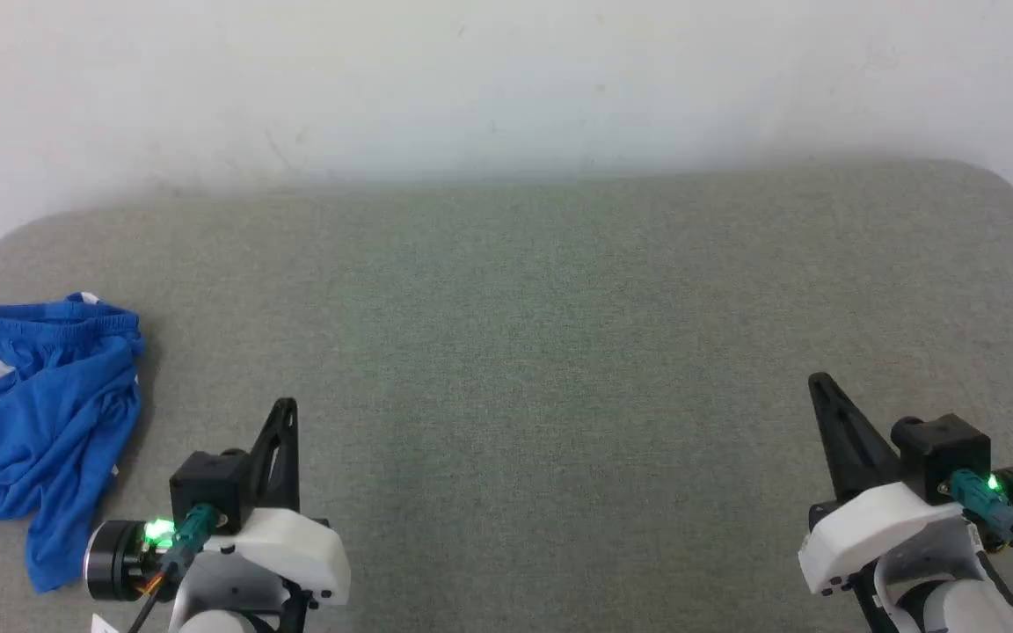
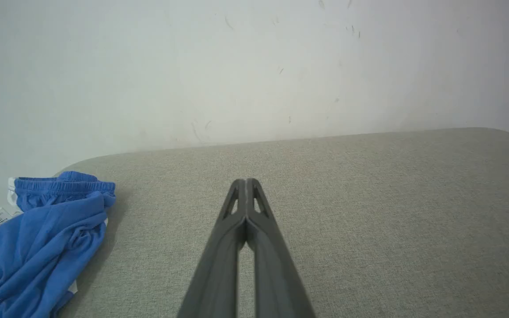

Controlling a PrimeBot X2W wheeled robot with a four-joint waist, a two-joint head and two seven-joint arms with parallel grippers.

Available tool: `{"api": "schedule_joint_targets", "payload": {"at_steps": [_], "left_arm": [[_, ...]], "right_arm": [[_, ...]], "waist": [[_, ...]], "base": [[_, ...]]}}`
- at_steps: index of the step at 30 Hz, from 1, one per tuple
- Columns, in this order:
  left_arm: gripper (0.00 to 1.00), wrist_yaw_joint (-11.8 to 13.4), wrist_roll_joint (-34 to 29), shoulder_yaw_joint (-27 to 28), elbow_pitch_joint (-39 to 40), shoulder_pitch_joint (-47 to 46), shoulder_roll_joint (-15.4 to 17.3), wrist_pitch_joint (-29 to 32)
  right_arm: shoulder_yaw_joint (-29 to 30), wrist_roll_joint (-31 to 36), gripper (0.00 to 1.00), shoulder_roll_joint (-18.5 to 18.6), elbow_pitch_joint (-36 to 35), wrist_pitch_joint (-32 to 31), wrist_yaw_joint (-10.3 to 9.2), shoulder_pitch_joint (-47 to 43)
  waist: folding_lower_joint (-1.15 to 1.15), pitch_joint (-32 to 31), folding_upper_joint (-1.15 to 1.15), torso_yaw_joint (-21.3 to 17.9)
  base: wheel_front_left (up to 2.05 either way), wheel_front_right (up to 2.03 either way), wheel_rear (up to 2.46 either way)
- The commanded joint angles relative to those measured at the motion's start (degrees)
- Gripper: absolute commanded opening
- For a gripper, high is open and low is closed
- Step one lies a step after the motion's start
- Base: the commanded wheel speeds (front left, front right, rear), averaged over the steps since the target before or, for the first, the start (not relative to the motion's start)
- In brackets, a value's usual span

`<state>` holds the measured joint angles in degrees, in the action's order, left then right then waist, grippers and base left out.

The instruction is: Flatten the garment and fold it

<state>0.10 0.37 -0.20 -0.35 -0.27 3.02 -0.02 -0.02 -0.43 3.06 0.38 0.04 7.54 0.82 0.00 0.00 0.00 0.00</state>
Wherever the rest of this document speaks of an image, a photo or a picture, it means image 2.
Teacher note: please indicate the grey fabric sofa cushion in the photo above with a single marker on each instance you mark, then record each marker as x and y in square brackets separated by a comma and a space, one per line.
[369, 221]

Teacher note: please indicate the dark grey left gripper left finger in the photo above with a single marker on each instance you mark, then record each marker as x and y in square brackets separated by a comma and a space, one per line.
[219, 265]

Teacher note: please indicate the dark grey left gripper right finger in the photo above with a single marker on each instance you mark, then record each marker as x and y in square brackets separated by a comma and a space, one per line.
[276, 274]

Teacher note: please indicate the blue shorts with white stripe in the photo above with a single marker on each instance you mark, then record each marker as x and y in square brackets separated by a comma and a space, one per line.
[29, 247]

